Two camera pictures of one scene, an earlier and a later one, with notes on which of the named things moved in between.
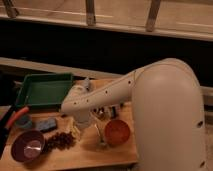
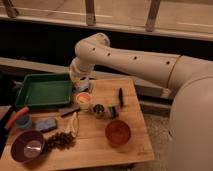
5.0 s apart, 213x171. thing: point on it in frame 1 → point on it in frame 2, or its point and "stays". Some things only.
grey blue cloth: [83, 82] stays
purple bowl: [27, 145] stays
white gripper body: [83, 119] → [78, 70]
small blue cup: [24, 122] stays
